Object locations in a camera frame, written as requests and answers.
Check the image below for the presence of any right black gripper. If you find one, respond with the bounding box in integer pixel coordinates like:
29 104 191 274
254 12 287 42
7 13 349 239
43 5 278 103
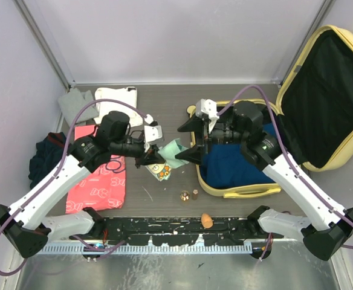
174 112 246 166

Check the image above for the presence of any mint green cartoon cloth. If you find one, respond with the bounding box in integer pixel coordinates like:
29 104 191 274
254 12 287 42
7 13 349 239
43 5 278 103
145 138 189 181

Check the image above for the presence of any blue shirt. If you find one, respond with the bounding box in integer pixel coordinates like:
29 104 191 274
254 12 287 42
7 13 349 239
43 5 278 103
200 122 279 189

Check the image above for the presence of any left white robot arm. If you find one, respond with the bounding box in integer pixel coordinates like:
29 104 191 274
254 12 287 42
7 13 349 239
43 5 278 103
0 111 164 259

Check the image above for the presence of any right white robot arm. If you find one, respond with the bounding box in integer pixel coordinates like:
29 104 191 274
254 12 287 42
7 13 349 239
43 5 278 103
176 99 353 261

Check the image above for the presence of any copper round bottle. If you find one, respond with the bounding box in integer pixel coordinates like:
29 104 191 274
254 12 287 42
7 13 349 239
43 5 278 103
180 190 190 205

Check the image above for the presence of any small brown bottle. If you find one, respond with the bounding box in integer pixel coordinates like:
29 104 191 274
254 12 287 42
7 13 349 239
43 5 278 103
192 189 199 200

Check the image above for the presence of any pink patterned garment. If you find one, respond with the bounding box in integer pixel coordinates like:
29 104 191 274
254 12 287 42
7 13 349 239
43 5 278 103
65 126 127 214

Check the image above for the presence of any white folded garment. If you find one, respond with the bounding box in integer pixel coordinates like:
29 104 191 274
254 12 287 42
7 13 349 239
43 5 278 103
94 86 143 127

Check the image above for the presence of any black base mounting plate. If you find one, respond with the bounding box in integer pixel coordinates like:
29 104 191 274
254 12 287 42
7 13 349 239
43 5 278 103
79 217 268 247

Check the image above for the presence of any orange egg-shaped sponge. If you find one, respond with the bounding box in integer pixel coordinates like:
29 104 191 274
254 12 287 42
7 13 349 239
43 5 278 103
201 213 213 229

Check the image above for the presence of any grey folded garment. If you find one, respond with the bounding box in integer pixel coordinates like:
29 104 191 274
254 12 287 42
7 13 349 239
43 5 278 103
58 88 99 124

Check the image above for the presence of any dark navy crumpled garment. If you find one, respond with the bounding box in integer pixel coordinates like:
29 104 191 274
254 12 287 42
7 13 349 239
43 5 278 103
28 132 66 189

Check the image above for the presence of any yellow open suitcase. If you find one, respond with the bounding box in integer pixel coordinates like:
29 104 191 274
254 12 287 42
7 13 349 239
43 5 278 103
196 25 353 198

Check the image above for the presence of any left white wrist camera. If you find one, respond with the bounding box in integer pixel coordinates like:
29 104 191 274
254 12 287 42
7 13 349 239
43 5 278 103
143 114 164 152

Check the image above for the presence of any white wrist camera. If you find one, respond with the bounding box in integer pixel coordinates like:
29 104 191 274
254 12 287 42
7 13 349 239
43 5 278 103
143 114 164 152
195 99 219 133

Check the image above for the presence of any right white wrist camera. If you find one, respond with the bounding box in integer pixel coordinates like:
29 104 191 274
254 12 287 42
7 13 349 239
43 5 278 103
195 99 219 133

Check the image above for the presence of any aluminium frame rail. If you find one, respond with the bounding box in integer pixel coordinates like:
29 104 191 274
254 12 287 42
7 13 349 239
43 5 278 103
11 216 343 256

